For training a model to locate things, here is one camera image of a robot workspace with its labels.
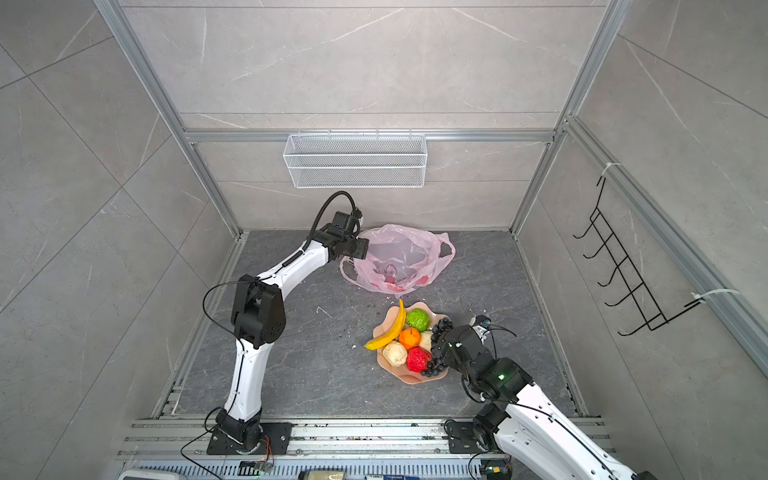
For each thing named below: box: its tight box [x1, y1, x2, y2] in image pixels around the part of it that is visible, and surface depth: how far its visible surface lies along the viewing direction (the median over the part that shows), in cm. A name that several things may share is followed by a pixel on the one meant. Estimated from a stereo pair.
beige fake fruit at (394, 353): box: [382, 340, 408, 367], surface depth 82 cm
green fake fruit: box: [406, 308, 430, 332], surface depth 89 cm
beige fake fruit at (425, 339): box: [419, 330, 433, 352], surface depth 85 cm
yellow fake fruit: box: [364, 299, 407, 351], surface depth 89 cm
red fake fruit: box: [406, 346, 432, 373], surface depth 82 cm
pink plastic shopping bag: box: [339, 224, 456, 295], surface depth 106 cm
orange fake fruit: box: [399, 327, 421, 350], surface depth 84 cm
